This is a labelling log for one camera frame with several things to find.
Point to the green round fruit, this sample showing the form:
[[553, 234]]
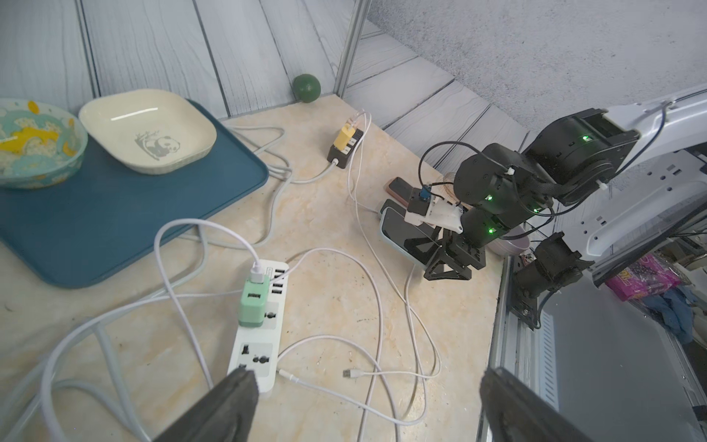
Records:
[[306, 88]]

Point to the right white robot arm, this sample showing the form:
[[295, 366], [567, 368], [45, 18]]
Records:
[[572, 158]]

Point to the green charger plug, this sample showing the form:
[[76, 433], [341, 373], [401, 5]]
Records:
[[253, 301]]

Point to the small patterned bowl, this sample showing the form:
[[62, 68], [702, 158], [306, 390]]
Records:
[[41, 145]]

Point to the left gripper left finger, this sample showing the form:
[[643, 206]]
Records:
[[224, 414]]

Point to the white power strip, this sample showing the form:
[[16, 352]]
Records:
[[257, 349]]

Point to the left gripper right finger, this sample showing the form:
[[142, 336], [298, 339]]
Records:
[[516, 413]]

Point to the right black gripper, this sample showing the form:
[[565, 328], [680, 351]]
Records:
[[461, 252]]

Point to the black power strip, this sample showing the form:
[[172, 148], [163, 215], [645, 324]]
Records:
[[341, 160]]

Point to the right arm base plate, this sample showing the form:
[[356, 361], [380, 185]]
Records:
[[526, 284]]

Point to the purple bowl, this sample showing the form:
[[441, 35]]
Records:
[[505, 248]]

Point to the front aluminium rail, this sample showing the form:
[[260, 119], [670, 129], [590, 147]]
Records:
[[608, 367]]

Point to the right aluminium frame post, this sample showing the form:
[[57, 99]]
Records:
[[357, 22]]

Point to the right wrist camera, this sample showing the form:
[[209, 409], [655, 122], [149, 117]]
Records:
[[425, 208]]

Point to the cream square bowl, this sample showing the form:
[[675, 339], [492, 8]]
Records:
[[153, 132]]

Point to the yellow charger plug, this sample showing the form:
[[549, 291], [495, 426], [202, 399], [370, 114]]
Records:
[[342, 140]]

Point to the dark blue mat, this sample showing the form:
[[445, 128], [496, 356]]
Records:
[[79, 232]]

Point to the pink-cased smartphone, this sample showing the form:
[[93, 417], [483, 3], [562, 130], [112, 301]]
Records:
[[400, 190]]

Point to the blue-cased smartphone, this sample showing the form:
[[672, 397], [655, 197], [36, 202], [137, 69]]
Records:
[[418, 243]]

